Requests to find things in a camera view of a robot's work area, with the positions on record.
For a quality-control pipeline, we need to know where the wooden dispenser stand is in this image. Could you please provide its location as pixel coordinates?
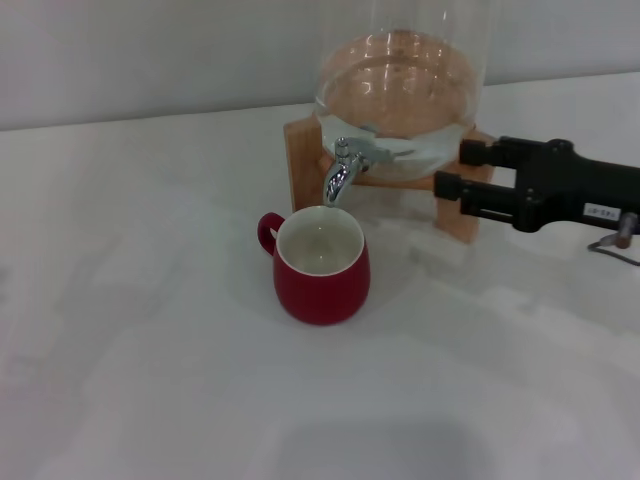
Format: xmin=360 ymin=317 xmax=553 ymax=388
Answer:
xmin=283 ymin=119 xmax=502 ymax=246

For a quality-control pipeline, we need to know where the chrome faucet tap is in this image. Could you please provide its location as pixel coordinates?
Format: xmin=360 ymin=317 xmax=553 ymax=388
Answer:
xmin=323 ymin=136 xmax=396 ymax=209

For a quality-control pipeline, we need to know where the right gripper cable with connectors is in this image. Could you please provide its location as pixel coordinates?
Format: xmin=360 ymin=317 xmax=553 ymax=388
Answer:
xmin=586 ymin=211 xmax=640 ymax=269

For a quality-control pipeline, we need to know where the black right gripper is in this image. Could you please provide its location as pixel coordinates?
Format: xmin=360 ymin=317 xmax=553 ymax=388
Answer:
xmin=433 ymin=135 xmax=640 ymax=235

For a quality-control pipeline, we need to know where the clear glass dispenser jar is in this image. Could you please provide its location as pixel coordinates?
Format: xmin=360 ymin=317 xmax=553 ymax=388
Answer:
xmin=312 ymin=0 xmax=489 ymax=179

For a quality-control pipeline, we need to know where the red ceramic cup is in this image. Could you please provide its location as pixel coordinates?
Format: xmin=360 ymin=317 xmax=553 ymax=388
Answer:
xmin=256 ymin=205 xmax=373 ymax=327

